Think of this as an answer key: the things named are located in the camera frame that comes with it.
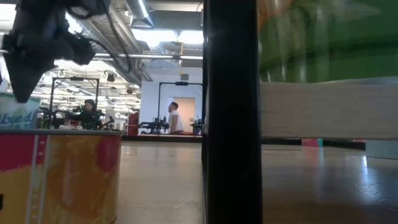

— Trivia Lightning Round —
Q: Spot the smooth silver air duct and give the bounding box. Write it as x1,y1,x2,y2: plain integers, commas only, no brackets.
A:
124,0,155,28

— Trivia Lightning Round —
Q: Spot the red cabinet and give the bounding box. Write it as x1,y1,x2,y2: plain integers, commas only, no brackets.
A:
126,111,140,136

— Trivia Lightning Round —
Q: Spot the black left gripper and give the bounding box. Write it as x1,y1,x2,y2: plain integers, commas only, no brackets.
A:
1,0,109,104

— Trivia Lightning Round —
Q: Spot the person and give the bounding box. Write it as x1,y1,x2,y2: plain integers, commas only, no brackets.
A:
73,98,104,131
167,101,185,135

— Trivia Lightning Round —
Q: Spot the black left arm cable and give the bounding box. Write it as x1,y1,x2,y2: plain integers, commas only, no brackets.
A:
65,0,133,75

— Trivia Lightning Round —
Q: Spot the short pink yellow orange can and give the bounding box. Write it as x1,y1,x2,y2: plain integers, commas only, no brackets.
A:
0,129,124,224

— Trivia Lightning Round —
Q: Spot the green labelled can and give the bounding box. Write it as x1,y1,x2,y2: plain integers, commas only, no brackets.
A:
257,0,398,84

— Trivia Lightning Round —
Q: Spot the bright ceiling light panel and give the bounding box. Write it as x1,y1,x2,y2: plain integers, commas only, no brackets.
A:
130,27,205,46

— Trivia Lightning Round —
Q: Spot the ribbed silver air duct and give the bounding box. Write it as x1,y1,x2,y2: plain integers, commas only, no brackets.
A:
65,0,147,85

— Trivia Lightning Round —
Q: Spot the orange door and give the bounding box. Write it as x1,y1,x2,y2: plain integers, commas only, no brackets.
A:
177,97,196,133

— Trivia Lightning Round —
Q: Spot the long silver ceiling pipe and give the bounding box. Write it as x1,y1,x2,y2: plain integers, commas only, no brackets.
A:
93,52,205,61

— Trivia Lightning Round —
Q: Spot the black aluminium rig frame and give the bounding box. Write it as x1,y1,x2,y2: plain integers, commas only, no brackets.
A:
122,133,367,151

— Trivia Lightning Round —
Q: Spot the black background station frame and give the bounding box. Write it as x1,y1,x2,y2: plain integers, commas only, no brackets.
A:
157,81,203,135
50,77,100,130

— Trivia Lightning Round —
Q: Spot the pink and teal can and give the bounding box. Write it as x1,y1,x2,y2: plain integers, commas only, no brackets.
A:
301,138,323,147

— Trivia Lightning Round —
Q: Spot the white teal Mixed label can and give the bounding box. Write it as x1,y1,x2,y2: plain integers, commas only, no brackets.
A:
0,93,41,130

